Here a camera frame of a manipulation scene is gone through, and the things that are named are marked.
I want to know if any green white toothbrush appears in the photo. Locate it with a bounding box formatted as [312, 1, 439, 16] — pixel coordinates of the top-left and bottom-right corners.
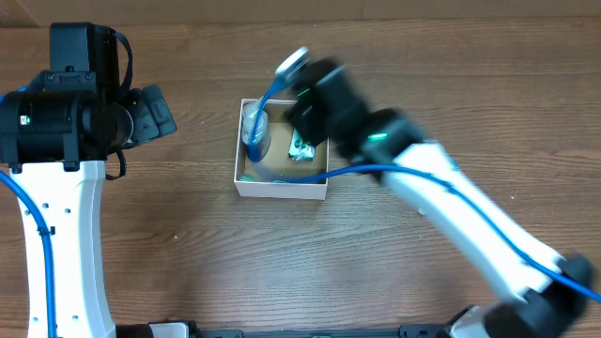
[239, 162, 289, 183]

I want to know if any white cardboard box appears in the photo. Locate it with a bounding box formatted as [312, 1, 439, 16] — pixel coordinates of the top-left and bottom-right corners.
[234, 100, 330, 200]

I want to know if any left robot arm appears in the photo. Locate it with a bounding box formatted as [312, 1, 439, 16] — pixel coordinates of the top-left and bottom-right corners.
[1, 23, 193, 338]

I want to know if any left blue cable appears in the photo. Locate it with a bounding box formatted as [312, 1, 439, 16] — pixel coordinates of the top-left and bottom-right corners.
[0, 86, 58, 338]

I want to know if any green soap bar packet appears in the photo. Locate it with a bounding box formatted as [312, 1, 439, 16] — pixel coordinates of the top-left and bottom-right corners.
[287, 129, 316, 161]

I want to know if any clear pump soap bottle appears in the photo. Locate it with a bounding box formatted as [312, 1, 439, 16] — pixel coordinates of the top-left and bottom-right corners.
[241, 100, 271, 162]

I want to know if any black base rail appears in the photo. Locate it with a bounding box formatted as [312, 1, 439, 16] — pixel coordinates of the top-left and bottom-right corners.
[116, 320, 451, 338]

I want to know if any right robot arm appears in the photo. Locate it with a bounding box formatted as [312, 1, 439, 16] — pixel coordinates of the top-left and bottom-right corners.
[276, 57, 599, 337]

